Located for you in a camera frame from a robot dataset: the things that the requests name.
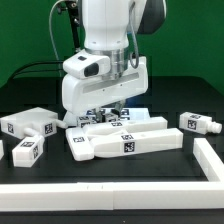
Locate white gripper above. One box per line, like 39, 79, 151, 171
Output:
62, 56, 148, 123

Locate white chair seat part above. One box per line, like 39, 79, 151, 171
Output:
0, 107, 68, 139

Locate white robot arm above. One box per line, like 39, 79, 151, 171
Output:
62, 0, 167, 126

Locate white chair back panel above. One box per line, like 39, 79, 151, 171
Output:
63, 108, 150, 127

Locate white long chair side rear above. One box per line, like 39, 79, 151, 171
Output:
83, 117, 168, 135

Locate white long chair side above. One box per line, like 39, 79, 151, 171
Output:
66, 128, 183, 161
83, 117, 168, 135

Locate white long chair side front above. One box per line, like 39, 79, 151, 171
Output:
66, 128, 183, 161

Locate small white tagged cube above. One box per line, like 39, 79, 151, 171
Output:
104, 113, 118, 122

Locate white part at left edge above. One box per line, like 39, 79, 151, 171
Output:
0, 140, 4, 160

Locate black cables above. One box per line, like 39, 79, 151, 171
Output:
7, 59, 66, 83

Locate black camera stand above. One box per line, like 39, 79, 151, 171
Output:
56, 0, 82, 53

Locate grey cable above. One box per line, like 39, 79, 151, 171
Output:
48, 0, 68, 78

